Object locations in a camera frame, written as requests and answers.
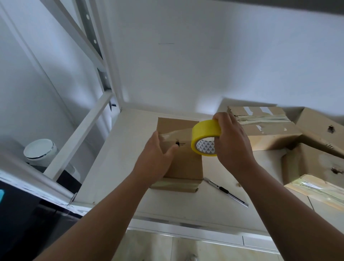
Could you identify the person's left hand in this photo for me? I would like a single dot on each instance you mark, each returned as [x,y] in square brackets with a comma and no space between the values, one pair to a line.
[151,164]

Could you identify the person's right hand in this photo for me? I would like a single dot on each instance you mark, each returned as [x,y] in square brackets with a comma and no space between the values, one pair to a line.
[233,146]

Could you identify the person's left thumb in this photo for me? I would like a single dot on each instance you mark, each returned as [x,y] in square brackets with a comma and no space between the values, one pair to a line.
[172,153]

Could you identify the person's right thumb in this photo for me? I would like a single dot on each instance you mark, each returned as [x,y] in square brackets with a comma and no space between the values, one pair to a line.
[218,148]

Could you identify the small brown cardboard box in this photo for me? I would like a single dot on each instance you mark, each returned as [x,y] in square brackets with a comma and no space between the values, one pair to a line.
[185,164]

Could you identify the yellow packing tape roll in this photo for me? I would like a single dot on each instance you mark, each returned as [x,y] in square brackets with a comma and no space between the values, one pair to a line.
[205,129]

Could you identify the person's left forearm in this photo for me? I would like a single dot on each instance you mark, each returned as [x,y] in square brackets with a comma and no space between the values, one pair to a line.
[102,223]

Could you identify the person's right forearm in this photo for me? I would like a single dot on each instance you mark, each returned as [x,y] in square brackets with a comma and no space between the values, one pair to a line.
[290,223]

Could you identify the silver utility knife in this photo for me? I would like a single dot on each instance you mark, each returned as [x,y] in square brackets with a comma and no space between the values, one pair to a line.
[227,191]

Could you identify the taped cardboard box white patches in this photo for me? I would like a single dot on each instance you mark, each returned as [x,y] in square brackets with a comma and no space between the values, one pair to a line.
[268,131]

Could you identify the cardboard box with clear tape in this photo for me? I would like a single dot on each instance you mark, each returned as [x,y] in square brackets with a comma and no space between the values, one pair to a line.
[314,172]

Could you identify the cardboard box with torn hole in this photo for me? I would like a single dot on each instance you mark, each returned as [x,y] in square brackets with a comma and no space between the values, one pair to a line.
[319,129]

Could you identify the white round appliance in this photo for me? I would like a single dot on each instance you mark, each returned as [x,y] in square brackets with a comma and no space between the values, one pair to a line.
[40,152]

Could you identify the black appliance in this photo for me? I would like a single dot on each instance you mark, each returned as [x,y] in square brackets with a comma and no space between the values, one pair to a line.
[29,223]

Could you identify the white metal shelf frame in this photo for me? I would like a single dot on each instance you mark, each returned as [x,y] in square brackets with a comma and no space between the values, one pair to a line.
[80,134]

